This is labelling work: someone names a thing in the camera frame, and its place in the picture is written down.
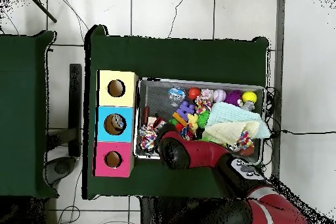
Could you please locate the multicoloured patterned cloth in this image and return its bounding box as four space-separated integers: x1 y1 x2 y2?
237 131 255 151

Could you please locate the black rod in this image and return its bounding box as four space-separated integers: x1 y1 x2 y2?
23 0 58 24

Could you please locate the cream knitted cloth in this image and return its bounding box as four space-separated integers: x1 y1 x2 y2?
201 121 272 147

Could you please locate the dark green tablecloth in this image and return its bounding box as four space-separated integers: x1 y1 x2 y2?
83 24 270 206

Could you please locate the dark red sausage toy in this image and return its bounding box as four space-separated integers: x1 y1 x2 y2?
141 106 151 126

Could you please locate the grey round stand base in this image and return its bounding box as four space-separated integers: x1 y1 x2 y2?
46 155 77 184

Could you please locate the purple monster toy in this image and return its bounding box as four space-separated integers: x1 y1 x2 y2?
225 90 243 107

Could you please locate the black panel stand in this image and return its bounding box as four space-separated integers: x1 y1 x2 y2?
68 63 84 158

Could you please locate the red maraca rattle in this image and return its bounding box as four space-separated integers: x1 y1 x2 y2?
187 87 202 101

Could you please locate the floral patterned fabric knot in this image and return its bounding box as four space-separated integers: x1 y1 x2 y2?
198 89 213 104

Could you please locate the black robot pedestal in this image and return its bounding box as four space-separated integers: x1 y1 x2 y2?
139 197 200 224

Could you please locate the purple plastic building block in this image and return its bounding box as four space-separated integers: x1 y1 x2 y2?
175 101 196 122

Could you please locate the wooden box with three holes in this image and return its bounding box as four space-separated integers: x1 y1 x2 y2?
94 70 139 178

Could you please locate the multicoloured rope toy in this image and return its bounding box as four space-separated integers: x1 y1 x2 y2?
138 125 158 152

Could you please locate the dark green side cloth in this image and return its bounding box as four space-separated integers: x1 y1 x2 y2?
0 29 58 200

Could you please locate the mint knitted cloth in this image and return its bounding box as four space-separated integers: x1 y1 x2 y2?
206 102 263 129

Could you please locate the white baseball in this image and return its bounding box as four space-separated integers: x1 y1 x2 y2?
212 89 227 104

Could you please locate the yellow ball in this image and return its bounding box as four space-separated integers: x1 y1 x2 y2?
241 91 258 104

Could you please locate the clear shallow mesh bin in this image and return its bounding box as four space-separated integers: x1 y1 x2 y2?
133 79 266 167

